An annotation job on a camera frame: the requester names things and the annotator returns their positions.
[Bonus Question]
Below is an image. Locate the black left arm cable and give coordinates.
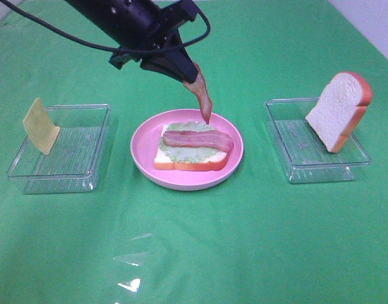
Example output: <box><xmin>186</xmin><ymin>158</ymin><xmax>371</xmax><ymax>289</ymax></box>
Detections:
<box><xmin>0</xmin><ymin>0</ymin><xmax>212</xmax><ymax>53</ymax></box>

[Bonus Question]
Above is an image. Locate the bread slice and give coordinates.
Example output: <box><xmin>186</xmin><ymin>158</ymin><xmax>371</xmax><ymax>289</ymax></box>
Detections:
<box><xmin>153</xmin><ymin>122</ymin><xmax>230</xmax><ymax>172</ymax></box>
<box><xmin>306</xmin><ymin>71</ymin><xmax>373</xmax><ymax>153</ymax></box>

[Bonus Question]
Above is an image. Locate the bacon strip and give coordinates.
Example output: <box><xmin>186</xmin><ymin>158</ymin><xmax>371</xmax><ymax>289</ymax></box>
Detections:
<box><xmin>183</xmin><ymin>62</ymin><xmax>213</xmax><ymax>124</ymax></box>
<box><xmin>163</xmin><ymin>130</ymin><xmax>234</xmax><ymax>153</ymax></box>

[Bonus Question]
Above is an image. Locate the clear plastic tray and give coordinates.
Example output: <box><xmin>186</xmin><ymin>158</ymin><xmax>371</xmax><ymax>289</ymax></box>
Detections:
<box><xmin>264</xmin><ymin>98</ymin><xmax>371</xmax><ymax>184</ymax></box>
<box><xmin>7</xmin><ymin>104</ymin><xmax>115</xmax><ymax>194</ymax></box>

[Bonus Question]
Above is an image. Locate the clear right plastic tray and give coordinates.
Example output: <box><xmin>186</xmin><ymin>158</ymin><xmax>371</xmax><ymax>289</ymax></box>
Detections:
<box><xmin>264</xmin><ymin>98</ymin><xmax>371</xmax><ymax>184</ymax></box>

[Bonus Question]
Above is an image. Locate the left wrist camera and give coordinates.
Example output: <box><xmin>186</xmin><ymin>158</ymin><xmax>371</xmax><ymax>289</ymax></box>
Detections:
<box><xmin>159</xmin><ymin>0</ymin><xmax>199</xmax><ymax>30</ymax></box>

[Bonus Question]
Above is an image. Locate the yellow cheese slice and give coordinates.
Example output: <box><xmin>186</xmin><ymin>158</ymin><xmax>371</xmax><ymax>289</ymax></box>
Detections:
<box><xmin>23</xmin><ymin>98</ymin><xmax>60</xmax><ymax>155</ymax></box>

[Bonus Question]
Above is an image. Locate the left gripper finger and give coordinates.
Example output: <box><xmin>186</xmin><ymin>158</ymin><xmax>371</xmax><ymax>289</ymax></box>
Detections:
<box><xmin>140</xmin><ymin>55</ymin><xmax>194</xmax><ymax>83</ymax></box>
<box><xmin>170</xmin><ymin>48</ymin><xmax>198</xmax><ymax>79</ymax></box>

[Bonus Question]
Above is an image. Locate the clear left plastic tray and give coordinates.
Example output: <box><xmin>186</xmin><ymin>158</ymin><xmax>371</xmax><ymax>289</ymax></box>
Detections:
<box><xmin>7</xmin><ymin>104</ymin><xmax>115</xmax><ymax>194</ymax></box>

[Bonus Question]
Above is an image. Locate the green tablecloth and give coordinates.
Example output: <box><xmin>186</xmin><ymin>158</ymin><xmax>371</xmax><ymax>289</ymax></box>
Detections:
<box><xmin>0</xmin><ymin>1</ymin><xmax>388</xmax><ymax>303</ymax></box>

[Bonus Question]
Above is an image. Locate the green lettuce leaf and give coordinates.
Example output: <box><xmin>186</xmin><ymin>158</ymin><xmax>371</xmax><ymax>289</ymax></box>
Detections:
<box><xmin>154</xmin><ymin>121</ymin><xmax>226</xmax><ymax>163</ymax></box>

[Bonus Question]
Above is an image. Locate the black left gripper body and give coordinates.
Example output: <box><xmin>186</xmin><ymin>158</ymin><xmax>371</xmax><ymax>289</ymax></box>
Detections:
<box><xmin>110</xmin><ymin>18</ymin><xmax>186</xmax><ymax>69</ymax></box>

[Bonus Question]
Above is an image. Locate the pink round plate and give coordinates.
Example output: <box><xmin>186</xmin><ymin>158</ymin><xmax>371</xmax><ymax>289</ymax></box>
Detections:
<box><xmin>130</xmin><ymin>109</ymin><xmax>244</xmax><ymax>191</ymax></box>

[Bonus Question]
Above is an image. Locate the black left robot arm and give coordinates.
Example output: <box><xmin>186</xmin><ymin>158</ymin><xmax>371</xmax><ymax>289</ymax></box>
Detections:
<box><xmin>67</xmin><ymin>0</ymin><xmax>200</xmax><ymax>83</ymax></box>

